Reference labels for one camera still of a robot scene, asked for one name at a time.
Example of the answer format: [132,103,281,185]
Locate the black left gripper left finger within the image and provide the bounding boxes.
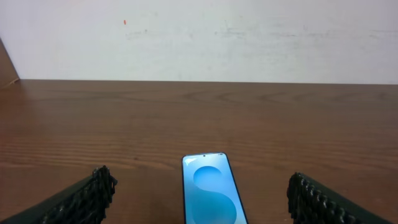
[1,166,118,224]

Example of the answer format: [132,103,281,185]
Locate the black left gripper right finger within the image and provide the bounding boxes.
[287,172,390,224]

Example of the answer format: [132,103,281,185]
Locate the blue Samsung Galaxy smartphone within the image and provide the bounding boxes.
[182,152,248,224]

